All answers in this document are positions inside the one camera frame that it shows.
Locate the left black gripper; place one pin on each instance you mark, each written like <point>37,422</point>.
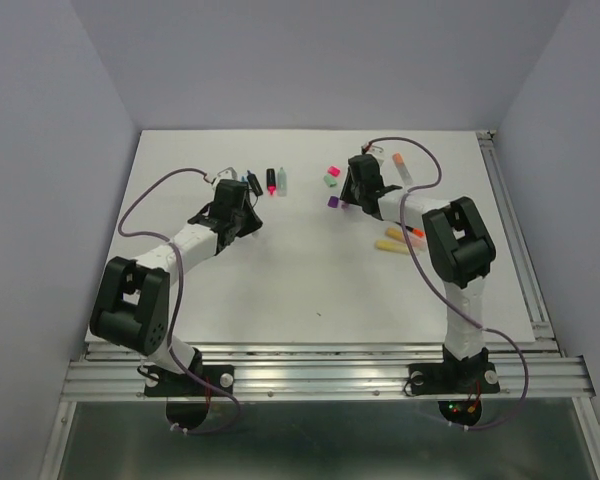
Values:
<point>254,222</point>

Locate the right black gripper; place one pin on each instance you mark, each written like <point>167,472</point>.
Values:
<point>346,193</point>

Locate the pastel green pen cap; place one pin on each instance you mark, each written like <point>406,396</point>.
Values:
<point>330,181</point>

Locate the purple pen cap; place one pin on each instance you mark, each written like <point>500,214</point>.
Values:
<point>333,202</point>

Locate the black highlighter purple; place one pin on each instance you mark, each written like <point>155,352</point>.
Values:
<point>254,184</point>

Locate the pastel peach highlighter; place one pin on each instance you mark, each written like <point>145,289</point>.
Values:
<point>417,242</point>

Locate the black highlighter pink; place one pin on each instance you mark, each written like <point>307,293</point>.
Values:
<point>271,182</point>

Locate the pastel green highlighter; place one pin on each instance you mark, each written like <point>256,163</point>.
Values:
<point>281,182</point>

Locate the pastel yellow highlighter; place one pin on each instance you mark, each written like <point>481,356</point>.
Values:
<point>392,247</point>

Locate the black highlighter orange cap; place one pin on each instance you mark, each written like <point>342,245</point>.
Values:
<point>416,232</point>

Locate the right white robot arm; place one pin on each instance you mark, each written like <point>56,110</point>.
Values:
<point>460,251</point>

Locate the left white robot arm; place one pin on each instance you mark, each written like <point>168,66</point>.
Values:
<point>139,299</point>

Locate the pastel orange highlighter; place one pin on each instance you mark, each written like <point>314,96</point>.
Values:
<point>402,169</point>

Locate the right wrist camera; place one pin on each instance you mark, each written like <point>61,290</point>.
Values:
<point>376,151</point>

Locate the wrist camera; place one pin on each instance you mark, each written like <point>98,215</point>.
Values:
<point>225,174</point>
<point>376,151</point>

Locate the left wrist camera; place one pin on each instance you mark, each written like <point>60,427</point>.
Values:
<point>225,174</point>

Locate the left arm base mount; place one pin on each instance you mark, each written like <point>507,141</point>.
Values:
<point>188,403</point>

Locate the aluminium front rail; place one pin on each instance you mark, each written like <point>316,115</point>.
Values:
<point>326,412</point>

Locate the aluminium rail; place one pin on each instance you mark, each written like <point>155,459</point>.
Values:
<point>326,412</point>
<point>542,328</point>

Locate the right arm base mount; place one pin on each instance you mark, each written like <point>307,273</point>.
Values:
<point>461,383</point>

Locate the aluminium right side rail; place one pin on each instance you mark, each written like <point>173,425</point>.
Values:
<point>542,328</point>

